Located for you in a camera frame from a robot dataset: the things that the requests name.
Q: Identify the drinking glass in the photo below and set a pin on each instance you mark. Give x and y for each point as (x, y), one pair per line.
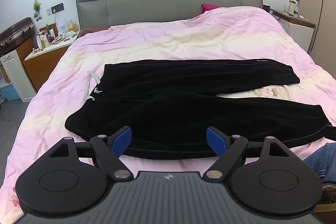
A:
(285, 8)

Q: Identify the orange wooden cabinet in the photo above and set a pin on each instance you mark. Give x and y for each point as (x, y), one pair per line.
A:
(25, 48)

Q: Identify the magenta pillow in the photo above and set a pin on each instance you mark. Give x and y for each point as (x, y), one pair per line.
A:
(208, 7)

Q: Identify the white jar with brown lid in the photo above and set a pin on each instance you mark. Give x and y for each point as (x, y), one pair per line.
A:
(291, 7)

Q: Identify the person's leg in jeans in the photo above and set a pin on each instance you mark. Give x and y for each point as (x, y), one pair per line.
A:
(323, 161)

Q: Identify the white cabinet door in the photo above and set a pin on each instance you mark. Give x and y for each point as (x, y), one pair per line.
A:
(18, 77)

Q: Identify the patterned slipper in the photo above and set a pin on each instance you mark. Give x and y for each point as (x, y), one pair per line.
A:
(328, 196)

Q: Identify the white wall socket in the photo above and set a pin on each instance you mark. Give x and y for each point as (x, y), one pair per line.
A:
(48, 11)

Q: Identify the blue storage box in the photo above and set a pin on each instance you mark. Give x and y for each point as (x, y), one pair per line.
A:
(10, 91)

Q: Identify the small black box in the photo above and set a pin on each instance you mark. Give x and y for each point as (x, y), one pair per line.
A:
(266, 8)

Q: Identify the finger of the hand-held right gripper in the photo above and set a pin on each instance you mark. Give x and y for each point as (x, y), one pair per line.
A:
(331, 132)

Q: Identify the pink floral blanket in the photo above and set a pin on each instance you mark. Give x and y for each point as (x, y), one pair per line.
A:
(183, 37)

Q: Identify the black wall switch panel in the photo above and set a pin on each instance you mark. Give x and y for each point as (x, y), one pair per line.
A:
(57, 7)

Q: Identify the black pants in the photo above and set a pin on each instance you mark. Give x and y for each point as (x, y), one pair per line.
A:
(170, 108)

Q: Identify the cluster of cosmetic bottles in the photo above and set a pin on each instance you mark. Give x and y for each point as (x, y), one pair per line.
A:
(48, 39)

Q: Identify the clear bottle with green label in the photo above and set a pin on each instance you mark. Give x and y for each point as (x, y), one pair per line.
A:
(296, 9)

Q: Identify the small green potted plant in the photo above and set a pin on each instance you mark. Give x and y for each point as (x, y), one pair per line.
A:
(36, 6)

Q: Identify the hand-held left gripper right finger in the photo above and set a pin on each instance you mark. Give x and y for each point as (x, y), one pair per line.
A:
(215, 139)

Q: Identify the brown suitcase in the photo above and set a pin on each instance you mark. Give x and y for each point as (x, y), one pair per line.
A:
(15, 32)

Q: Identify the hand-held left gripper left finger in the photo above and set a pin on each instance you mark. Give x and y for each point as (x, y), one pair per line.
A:
(122, 140)

